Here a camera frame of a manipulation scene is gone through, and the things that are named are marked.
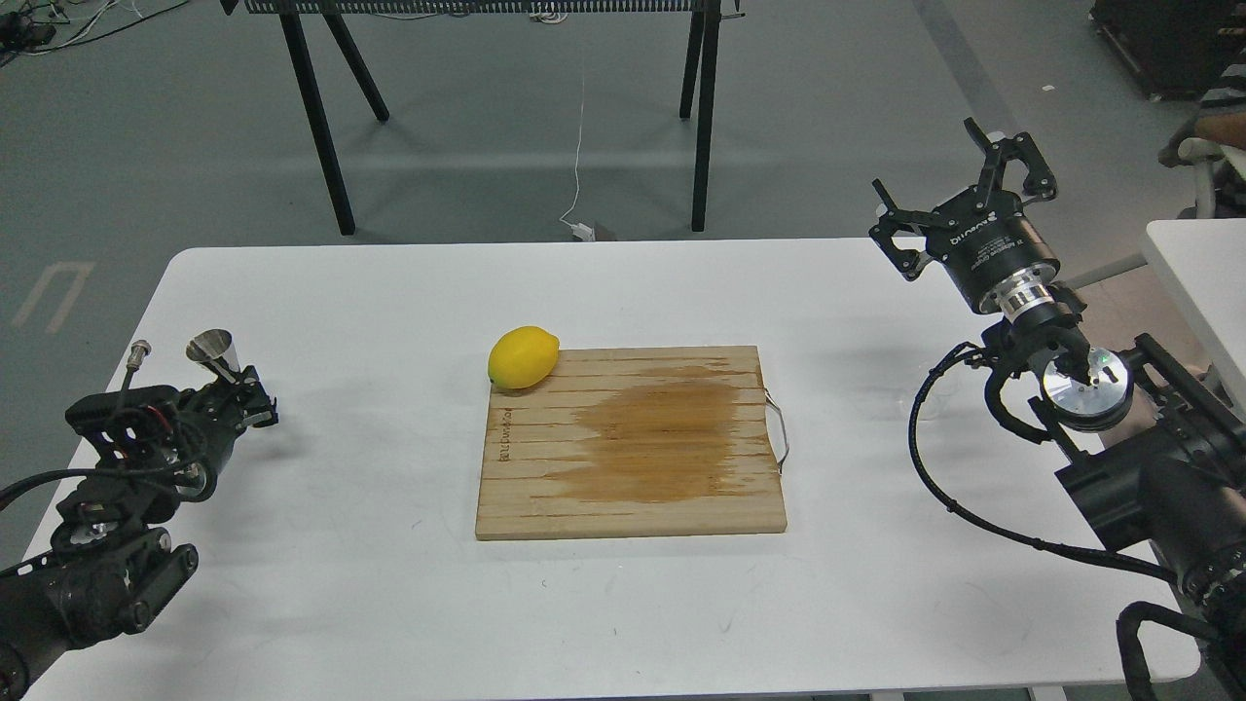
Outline wooden cutting board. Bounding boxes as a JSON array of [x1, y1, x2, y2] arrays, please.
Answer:
[[475, 346, 787, 540]]

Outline black box on floor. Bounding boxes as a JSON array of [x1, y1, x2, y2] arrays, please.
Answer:
[[1087, 1, 1244, 101]]

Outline steel double jigger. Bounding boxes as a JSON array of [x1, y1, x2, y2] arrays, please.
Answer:
[[184, 327, 243, 385]]

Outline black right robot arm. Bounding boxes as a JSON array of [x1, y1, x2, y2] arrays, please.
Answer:
[[868, 117, 1245, 700]]

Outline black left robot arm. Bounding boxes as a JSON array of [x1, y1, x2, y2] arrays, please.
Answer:
[[1, 329, 277, 700]]

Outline white side table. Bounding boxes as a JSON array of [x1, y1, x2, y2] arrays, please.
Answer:
[[1140, 218, 1245, 417]]

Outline yellow lemon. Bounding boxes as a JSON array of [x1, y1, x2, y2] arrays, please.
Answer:
[[487, 325, 559, 390]]

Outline black metal frame table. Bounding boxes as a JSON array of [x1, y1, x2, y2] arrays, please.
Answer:
[[219, 1, 744, 240]]

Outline cables on floor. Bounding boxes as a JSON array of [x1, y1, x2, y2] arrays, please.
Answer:
[[0, 0, 196, 68]]

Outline white cable with plug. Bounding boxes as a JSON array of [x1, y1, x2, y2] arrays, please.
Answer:
[[559, 68, 597, 242]]

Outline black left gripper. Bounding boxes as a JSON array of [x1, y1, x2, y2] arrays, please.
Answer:
[[65, 365, 277, 502]]

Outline person in striped shirt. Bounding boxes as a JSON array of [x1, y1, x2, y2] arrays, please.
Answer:
[[1158, 50, 1245, 168]]

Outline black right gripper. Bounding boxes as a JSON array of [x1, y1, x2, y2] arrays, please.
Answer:
[[868, 118, 1060, 314]]

